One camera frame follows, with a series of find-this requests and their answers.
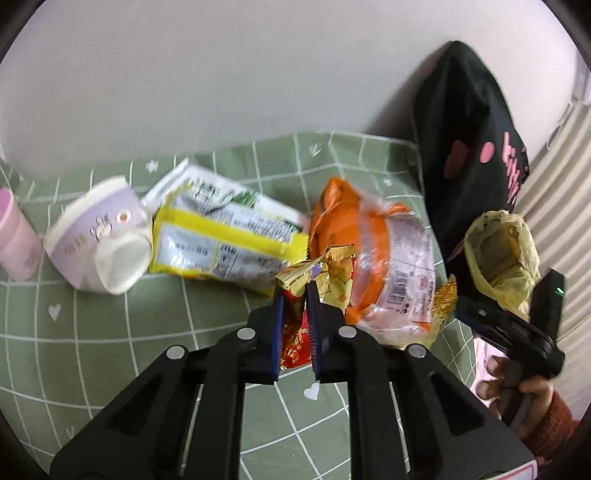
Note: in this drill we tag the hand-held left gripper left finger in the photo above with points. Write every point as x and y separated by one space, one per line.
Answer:
277 337

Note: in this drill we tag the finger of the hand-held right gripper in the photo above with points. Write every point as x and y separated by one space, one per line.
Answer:
482 321

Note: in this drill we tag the yellow bin liner bag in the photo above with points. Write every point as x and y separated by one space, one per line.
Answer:
503 249

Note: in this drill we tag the orange snack wrapper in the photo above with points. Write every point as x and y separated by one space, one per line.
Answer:
369 217

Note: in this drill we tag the pink floral bedsheet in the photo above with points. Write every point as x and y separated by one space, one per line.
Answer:
485 364

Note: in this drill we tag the yellow snack packet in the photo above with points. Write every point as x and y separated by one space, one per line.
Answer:
221 249

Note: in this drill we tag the red gold candy wrapper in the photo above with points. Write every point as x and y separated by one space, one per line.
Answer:
447 300
334 277

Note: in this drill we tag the striped beige curtain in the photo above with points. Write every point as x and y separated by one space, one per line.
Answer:
568 207

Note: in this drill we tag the person's right hand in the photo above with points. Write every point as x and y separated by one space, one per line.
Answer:
491 371

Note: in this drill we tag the black bag pink print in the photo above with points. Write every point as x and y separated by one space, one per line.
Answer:
461 138

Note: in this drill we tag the pink round canister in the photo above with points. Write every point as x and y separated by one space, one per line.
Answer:
16 235

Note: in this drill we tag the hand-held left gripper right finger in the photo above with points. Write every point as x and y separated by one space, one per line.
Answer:
315 337

